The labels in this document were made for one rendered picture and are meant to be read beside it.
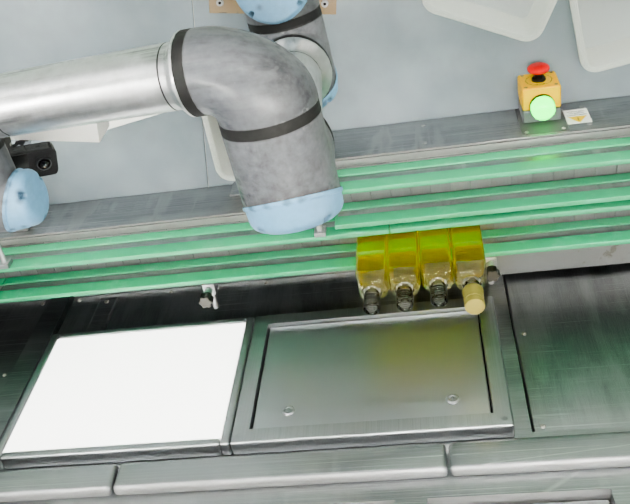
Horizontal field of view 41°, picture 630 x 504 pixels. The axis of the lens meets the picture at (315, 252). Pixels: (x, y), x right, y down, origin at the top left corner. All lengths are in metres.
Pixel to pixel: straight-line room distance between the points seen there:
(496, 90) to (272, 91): 0.86
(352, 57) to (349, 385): 0.62
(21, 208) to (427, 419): 0.72
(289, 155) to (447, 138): 0.75
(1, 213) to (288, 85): 0.42
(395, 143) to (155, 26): 0.51
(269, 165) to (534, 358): 0.81
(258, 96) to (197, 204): 0.88
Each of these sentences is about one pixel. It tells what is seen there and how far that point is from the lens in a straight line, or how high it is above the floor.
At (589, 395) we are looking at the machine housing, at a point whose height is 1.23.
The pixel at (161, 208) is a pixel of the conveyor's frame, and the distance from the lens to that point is 1.79.
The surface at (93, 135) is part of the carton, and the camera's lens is 1.41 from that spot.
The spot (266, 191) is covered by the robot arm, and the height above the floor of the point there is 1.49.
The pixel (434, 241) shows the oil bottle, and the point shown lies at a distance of 1.56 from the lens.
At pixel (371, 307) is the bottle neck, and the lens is 1.49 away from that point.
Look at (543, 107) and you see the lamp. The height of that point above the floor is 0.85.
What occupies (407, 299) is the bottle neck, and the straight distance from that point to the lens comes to 1.46.
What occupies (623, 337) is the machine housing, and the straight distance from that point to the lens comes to 1.64.
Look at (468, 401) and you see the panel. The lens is 1.47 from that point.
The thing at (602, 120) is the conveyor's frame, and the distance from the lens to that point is 1.66.
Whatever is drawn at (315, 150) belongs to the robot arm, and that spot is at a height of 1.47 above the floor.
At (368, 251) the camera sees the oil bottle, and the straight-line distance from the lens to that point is 1.57.
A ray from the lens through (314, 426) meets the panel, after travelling 1.45.
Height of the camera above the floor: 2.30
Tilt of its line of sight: 55 degrees down
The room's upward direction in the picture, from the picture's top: 173 degrees counter-clockwise
